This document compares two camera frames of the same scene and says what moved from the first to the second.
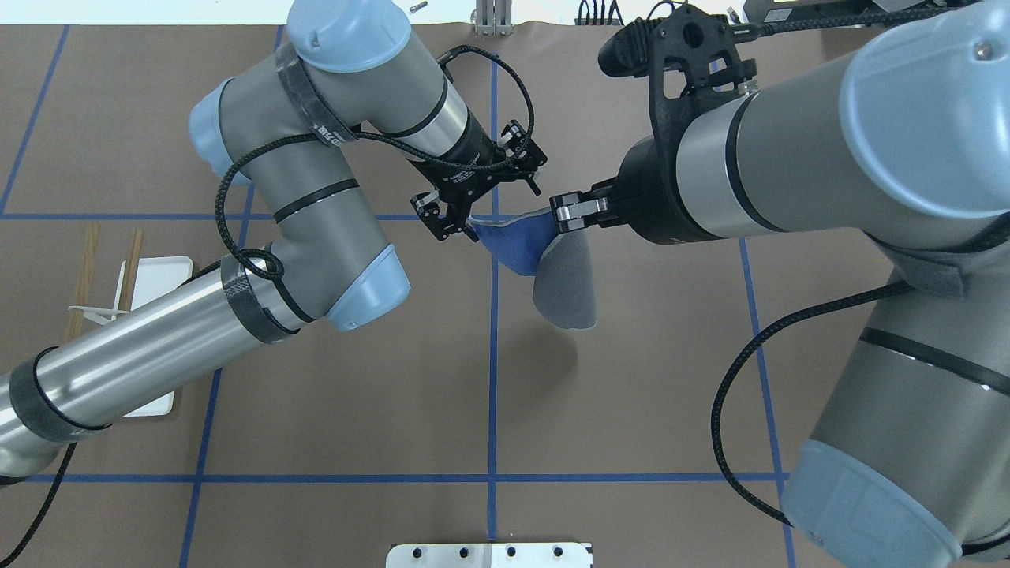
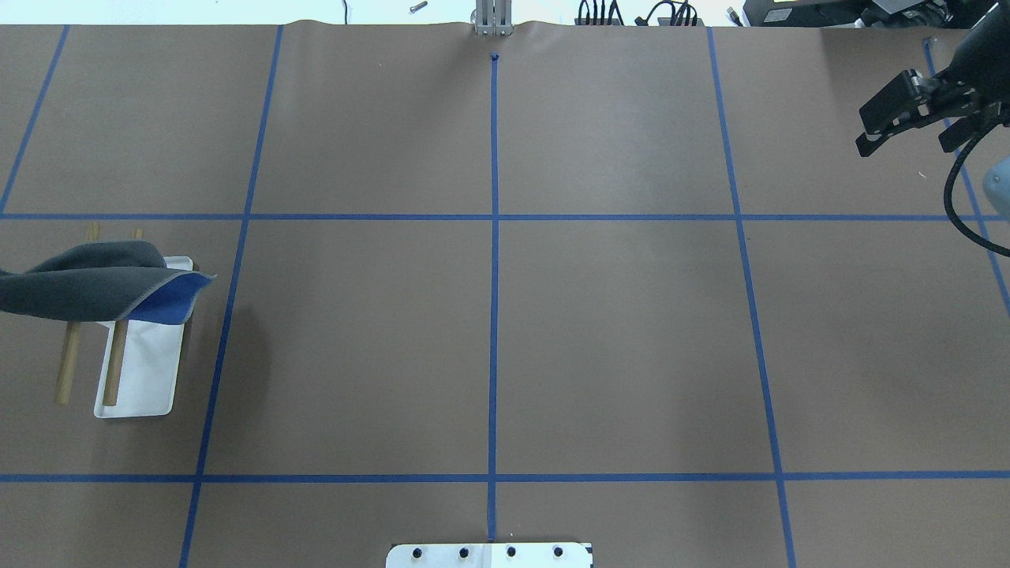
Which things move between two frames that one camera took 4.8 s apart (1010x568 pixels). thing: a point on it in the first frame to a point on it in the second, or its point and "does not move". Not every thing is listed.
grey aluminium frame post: x=494 y=17 does not move
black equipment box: x=775 y=11 does not move
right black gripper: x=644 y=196 to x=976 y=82
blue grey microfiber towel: x=563 y=285 to x=113 y=281
